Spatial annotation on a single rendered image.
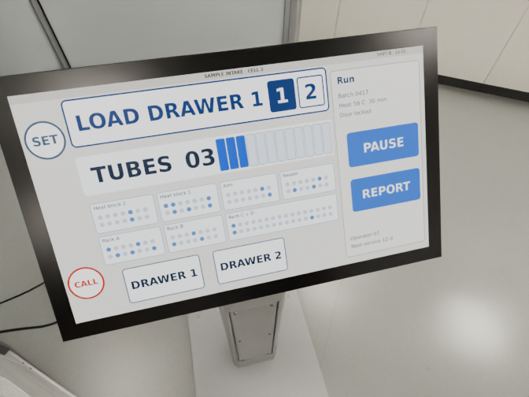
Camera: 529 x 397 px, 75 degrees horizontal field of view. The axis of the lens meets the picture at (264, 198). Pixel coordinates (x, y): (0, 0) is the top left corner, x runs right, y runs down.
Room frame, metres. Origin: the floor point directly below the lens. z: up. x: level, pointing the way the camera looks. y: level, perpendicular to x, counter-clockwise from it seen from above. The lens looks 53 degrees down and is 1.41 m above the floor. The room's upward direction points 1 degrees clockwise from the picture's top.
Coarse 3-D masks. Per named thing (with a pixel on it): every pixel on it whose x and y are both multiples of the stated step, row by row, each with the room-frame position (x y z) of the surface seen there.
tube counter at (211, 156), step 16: (272, 128) 0.32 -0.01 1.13; (288, 128) 0.32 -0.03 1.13; (304, 128) 0.32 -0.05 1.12; (320, 128) 0.33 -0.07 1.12; (192, 144) 0.29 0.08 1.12; (208, 144) 0.29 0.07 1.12; (224, 144) 0.30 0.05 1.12; (240, 144) 0.30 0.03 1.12; (256, 144) 0.30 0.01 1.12; (272, 144) 0.31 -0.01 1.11; (288, 144) 0.31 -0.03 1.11; (304, 144) 0.31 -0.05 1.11; (320, 144) 0.31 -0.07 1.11; (192, 160) 0.28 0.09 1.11; (208, 160) 0.28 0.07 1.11; (224, 160) 0.28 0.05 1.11; (240, 160) 0.29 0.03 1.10; (256, 160) 0.29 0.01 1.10; (272, 160) 0.29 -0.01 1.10; (288, 160) 0.30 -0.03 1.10; (192, 176) 0.27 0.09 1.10
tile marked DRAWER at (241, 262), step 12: (264, 240) 0.22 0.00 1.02; (276, 240) 0.23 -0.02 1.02; (216, 252) 0.21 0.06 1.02; (228, 252) 0.21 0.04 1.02; (240, 252) 0.21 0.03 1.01; (252, 252) 0.21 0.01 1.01; (264, 252) 0.21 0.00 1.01; (276, 252) 0.22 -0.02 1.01; (216, 264) 0.20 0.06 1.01; (228, 264) 0.20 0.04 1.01; (240, 264) 0.20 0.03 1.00; (252, 264) 0.20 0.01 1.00; (264, 264) 0.20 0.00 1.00; (276, 264) 0.20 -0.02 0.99; (216, 276) 0.19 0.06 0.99; (228, 276) 0.19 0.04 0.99; (240, 276) 0.19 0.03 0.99; (252, 276) 0.19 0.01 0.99
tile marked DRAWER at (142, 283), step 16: (192, 256) 0.20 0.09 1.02; (128, 272) 0.18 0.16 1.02; (144, 272) 0.18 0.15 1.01; (160, 272) 0.18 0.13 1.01; (176, 272) 0.18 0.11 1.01; (192, 272) 0.19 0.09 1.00; (128, 288) 0.16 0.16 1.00; (144, 288) 0.17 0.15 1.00; (160, 288) 0.17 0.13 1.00; (176, 288) 0.17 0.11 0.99; (192, 288) 0.17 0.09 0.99
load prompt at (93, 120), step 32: (96, 96) 0.31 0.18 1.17; (128, 96) 0.32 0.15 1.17; (160, 96) 0.32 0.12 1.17; (192, 96) 0.33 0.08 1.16; (224, 96) 0.33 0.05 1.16; (256, 96) 0.34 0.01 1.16; (288, 96) 0.34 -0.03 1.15; (320, 96) 0.35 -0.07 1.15; (96, 128) 0.29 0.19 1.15; (128, 128) 0.29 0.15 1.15; (160, 128) 0.30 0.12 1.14; (192, 128) 0.30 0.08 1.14
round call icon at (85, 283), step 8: (96, 264) 0.18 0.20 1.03; (64, 272) 0.17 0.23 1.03; (72, 272) 0.17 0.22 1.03; (80, 272) 0.17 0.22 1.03; (88, 272) 0.17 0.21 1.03; (96, 272) 0.18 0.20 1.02; (72, 280) 0.17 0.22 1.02; (80, 280) 0.17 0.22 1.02; (88, 280) 0.17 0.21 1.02; (96, 280) 0.17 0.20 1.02; (104, 280) 0.17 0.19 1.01; (72, 288) 0.16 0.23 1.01; (80, 288) 0.16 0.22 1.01; (88, 288) 0.16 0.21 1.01; (96, 288) 0.16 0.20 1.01; (104, 288) 0.16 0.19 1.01; (72, 296) 0.15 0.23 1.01; (80, 296) 0.15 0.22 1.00; (88, 296) 0.15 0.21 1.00; (96, 296) 0.15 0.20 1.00; (104, 296) 0.16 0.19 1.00
